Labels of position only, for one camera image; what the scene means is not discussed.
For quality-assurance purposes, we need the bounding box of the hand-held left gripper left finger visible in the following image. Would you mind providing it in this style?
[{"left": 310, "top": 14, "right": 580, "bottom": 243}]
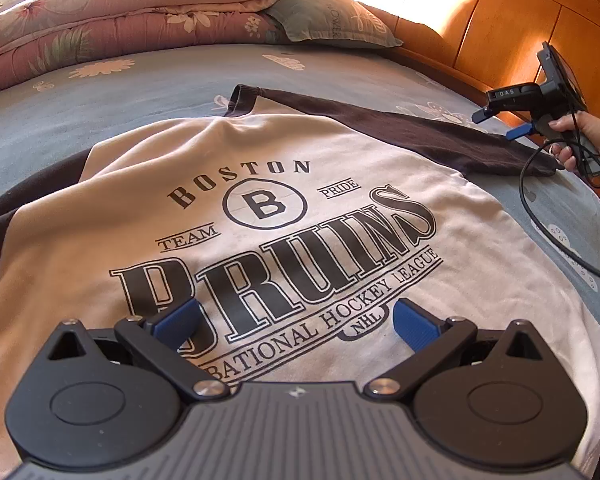
[{"left": 45, "top": 296, "right": 232, "bottom": 402}]

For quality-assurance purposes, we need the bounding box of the pink floral folded quilt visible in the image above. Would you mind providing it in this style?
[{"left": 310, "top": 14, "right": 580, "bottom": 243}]
[{"left": 0, "top": 0, "right": 341, "bottom": 101}]

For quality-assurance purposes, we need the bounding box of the person's right hand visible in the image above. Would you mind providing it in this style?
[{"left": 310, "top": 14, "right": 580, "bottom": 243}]
[{"left": 547, "top": 110, "right": 600, "bottom": 173}]

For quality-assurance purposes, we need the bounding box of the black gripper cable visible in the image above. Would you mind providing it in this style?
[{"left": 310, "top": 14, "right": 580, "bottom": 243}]
[{"left": 520, "top": 105, "right": 600, "bottom": 285}]

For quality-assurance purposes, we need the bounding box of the wooden headboard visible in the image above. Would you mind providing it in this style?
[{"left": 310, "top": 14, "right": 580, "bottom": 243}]
[{"left": 355, "top": 0, "right": 600, "bottom": 131}]

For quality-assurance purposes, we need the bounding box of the blue-green floral pillow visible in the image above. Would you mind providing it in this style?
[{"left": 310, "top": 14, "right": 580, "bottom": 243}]
[{"left": 265, "top": 0, "right": 403, "bottom": 48}]

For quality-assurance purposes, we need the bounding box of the beige sweatshirt with dark sleeves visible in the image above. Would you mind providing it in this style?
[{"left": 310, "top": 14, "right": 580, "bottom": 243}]
[{"left": 0, "top": 84, "right": 600, "bottom": 480}]

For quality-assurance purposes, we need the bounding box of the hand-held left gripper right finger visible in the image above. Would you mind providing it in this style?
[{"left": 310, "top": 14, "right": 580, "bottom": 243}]
[{"left": 362, "top": 297, "right": 555, "bottom": 402}]

